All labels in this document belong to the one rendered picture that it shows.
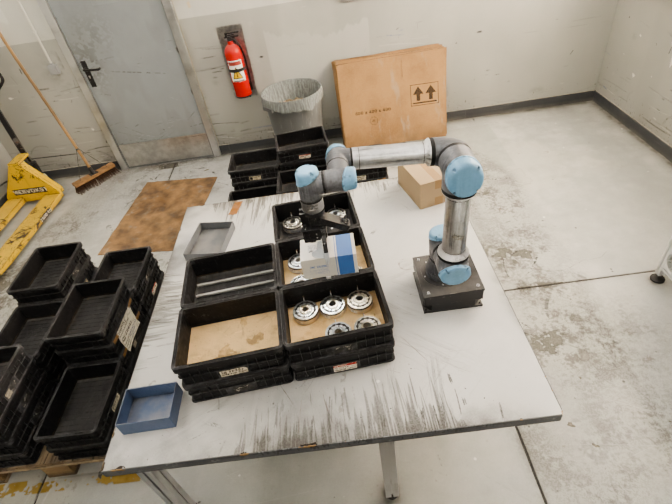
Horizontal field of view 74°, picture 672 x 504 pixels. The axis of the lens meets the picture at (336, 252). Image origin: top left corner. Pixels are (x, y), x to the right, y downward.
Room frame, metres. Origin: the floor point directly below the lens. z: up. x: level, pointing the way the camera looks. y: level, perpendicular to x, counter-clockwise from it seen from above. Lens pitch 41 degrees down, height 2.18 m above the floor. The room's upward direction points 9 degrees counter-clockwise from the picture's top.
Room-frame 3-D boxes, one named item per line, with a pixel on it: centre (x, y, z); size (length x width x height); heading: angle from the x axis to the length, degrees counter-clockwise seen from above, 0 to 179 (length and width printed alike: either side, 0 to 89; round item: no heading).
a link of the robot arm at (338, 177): (1.26, -0.05, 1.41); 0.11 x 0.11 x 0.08; 87
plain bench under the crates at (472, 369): (1.54, 0.10, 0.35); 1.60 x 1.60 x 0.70; 88
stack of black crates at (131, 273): (2.14, 1.32, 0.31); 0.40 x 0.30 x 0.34; 177
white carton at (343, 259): (1.24, 0.03, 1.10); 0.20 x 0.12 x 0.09; 88
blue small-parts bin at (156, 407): (0.97, 0.78, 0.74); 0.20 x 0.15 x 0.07; 89
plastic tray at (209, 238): (1.96, 0.66, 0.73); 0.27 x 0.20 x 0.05; 168
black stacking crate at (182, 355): (1.13, 0.44, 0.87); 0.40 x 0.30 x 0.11; 93
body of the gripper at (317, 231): (1.24, 0.06, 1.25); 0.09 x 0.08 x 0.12; 88
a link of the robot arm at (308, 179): (1.24, 0.05, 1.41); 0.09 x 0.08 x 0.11; 87
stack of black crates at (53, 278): (2.16, 1.72, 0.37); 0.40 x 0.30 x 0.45; 178
